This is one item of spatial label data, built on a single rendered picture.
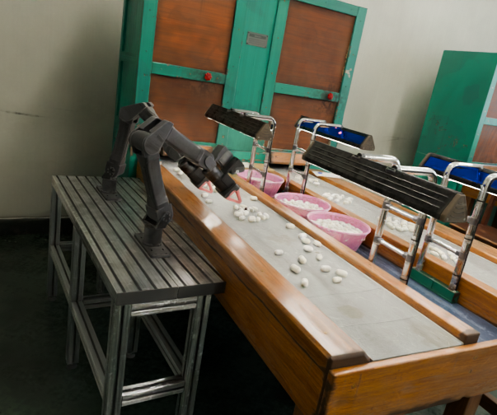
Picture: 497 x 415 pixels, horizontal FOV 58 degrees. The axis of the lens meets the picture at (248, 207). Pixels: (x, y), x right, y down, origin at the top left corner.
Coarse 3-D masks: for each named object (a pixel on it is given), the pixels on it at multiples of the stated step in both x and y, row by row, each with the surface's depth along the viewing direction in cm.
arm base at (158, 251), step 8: (144, 232) 153; (152, 232) 152; (160, 232) 153; (144, 240) 154; (152, 240) 153; (160, 240) 155; (144, 248) 152; (152, 248) 152; (160, 248) 153; (152, 256) 147; (160, 256) 148; (168, 256) 150
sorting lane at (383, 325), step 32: (192, 192) 205; (256, 224) 176; (288, 256) 149; (320, 288) 130; (352, 288) 133; (384, 288) 137; (352, 320) 115; (384, 320) 117; (416, 320) 120; (384, 352) 103; (416, 352) 105
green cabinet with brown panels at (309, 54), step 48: (144, 0) 222; (192, 0) 233; (240, 0) 242; (288, 0) 253; (336, 0) 266; (144, 48) 229; (192, 48) 240; (240, 48) 250; (288, 48) 264; (336, 48) 278; (144, 96) 237; (192, 96) 249; (240, 96) 261; (288, 96) 275; (336, 96) 288; (240, 144) 271; (288, 144) 286; (336, 144) 300
